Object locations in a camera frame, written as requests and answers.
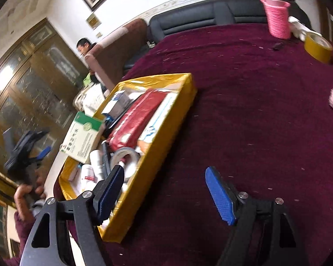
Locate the person's left forearm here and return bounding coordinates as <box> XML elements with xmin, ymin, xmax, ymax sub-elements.
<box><xmin>0</xmin><ymin>213</ymin><xmax>38</xmax><ymax>266</ymax></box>

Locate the blue white small box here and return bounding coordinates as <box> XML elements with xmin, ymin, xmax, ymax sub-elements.
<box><xmin>101</xmin><ymin>90</ymin><xmax>131</xmax><ymax>118</ymax></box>

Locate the gold cardboard box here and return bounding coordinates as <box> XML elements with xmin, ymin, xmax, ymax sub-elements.
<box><xmin>58</xmin><ymin>73</ymin><xmax>197</xmax><ymax>243</ymax></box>

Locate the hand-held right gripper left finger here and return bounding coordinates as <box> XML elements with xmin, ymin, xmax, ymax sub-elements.
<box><xmin>19</xmin><ymin>165</ymin><xmax>125</xmax><ymax>266</ymax></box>

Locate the white bottle red label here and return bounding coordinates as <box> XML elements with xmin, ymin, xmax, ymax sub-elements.
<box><xmin>80</xmin><ymin>164</ymin><xmax>96</xmax><ymax>192</ymax></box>

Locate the black leather sofa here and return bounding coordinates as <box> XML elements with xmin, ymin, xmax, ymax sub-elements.
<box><xmin>123</xmin><ymin>0</ymin><xmax>313</xmax><ymax>70</ymax></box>

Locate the white items pile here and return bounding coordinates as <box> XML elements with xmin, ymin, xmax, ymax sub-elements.
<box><xmin>288</xmin><ymin>16</ymin><xmax>322</xmax><ymax>41</ymax></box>

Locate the person's left hand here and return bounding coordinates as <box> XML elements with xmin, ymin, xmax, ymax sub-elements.
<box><xmin>14</xmin><ymin>169</ymin><xmax>46</xmax><ymax>221</ymax></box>

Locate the brown armchair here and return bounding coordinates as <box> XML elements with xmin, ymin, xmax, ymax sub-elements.
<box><xmin>85</xmin><ymin>19</ymin><xmax>150</xmax><ymax>92</ymax></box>

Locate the pink woven basket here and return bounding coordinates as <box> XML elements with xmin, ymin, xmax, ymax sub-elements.
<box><xmin>260</xmin><ymin>0</ymin><xmax>291</xmax><ymax>40</ymax></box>

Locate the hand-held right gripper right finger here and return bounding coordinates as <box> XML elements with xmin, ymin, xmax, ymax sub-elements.
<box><xmin>205</xmin><ymin>167</ymin><xmax>309</xmax><ymax>266</ymax></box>

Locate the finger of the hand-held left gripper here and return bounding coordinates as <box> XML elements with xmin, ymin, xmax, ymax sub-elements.
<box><xmin>36</xmin><ymin>146</ymin><xmax>52</xmax><ymax>163</ymax></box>

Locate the red pouch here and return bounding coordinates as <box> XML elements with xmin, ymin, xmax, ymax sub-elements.
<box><xmin>105</xmin><ymin>89</ymin><xmax>167</xmax><ymax>156</ymax></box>

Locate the small gold wall plaque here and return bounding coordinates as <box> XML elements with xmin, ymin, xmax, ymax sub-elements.
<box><xmin>85</xmin><ymin>12</ymin><xmax>101</xmax><ymax>29</ymax></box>

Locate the grey tape roll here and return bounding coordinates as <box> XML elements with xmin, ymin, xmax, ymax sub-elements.
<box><xmin>111</xmin><ymin>147</ymin><xmax>141</xmax><ymax>172</ymax></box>

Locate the white plastic bottle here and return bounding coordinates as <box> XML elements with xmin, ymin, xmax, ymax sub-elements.
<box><xmin>89</xmin><ymin>150</ymin><xmax>104</xmax><ymax>182</ymax></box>

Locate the yellow tape roll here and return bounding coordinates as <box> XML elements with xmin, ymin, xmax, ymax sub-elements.
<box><xmin>304</xmin><ymin>33</ymin><xmax>333</xmax><ymax>64</ymax></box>

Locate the white green medicine box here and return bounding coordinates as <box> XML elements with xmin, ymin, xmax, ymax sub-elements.
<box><xmin>59</xmin><ymin>111</ymin><xmax>106</xmax><ymax>164</ymax></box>

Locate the white plastic bag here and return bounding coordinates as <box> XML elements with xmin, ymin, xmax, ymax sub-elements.
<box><xmin>73</xmin><ymin>84</ymin><xmax>109</xmax><ymax>114</ymax></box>

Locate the maroon table cloth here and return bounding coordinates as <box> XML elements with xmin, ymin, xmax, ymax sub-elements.
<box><xmin>53</xmin><ymin>23</ymin><xmax>333</xmax><ymax>266</ymax></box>

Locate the wooden glass cabinet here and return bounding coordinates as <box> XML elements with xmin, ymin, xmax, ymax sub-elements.
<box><xmin>0</xmin><ymin>18</ymin><xmax>89</xmax><ymax>208</ymax></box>

